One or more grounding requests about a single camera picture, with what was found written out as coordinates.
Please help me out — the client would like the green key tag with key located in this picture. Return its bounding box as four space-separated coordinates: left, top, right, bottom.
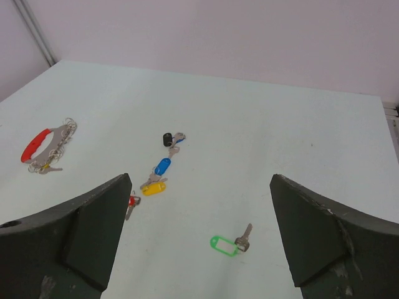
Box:
209 224 253 257

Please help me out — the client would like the aluminium frame post left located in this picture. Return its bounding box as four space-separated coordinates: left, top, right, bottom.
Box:
12 0 57 67

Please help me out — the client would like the red handled metal keyring holder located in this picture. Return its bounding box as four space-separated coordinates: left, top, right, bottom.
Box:
21 118 78 174

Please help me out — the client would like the red key tag with key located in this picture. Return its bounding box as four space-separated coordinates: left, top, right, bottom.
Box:
125 191 141 221

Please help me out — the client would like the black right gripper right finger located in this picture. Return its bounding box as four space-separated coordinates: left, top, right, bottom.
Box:
270 174 398 298

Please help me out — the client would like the black key fob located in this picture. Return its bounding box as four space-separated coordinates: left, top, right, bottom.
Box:
163 133 173 147

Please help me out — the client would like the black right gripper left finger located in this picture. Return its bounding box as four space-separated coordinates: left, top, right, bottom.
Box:
1 173 132 298

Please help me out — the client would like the yellow key tag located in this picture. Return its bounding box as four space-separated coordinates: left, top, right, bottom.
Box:
142 182 166 196

